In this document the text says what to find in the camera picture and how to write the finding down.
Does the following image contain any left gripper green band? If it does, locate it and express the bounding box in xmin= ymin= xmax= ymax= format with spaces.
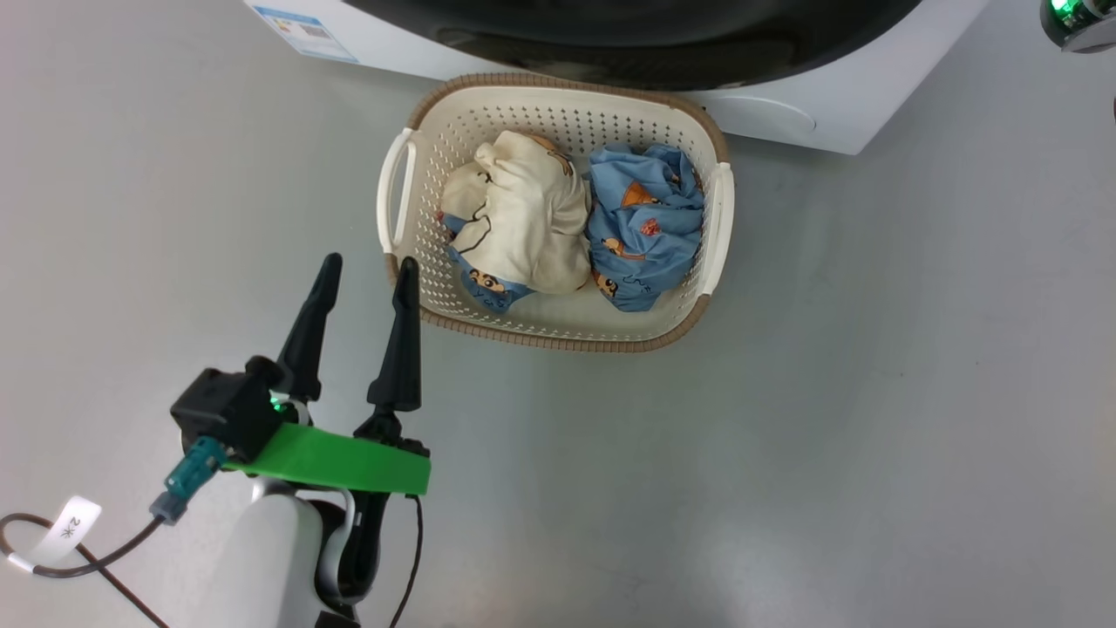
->
xmin=225 ymin=253 xmax=433 ymax=604

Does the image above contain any cream garment with blue trim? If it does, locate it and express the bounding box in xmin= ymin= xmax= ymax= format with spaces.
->
xmin=436 ymin=131 xmax=595 ymax=313

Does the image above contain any blue cartoon print garment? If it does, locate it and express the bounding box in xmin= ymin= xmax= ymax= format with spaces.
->
xmin=585 ymin=143 xmax=705 ymax=313

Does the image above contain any cream perforated laundry basket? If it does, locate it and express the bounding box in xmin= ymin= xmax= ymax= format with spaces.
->
xmin=377 ymin=73 xmax=736 ymax=353

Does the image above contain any white front-load washing machine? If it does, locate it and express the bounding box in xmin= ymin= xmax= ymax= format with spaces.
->
xmin=244 ymin=0 xmax=991 ymax=156

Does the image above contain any blue energy label sticker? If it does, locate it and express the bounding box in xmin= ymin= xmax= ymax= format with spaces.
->
xmin=253 ymin=4 xmax=359 ymax=64

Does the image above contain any round white filter cover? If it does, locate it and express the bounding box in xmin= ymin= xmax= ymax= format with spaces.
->
xmin=697 ymin=94 xmax=817 ymax=137

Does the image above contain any thin black cable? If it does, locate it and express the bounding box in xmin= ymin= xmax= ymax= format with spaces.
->
xmin=388 ymin=495 xmax=425 ymax=628

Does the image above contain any black cable with teal connector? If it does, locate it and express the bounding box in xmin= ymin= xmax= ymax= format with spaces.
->
xmin=0 ymin=436 xmax=229 ymax=628

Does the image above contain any white paper cable tag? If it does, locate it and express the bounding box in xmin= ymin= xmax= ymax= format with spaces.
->
xmin=7 ymin=495 xmax=102 ymax=574

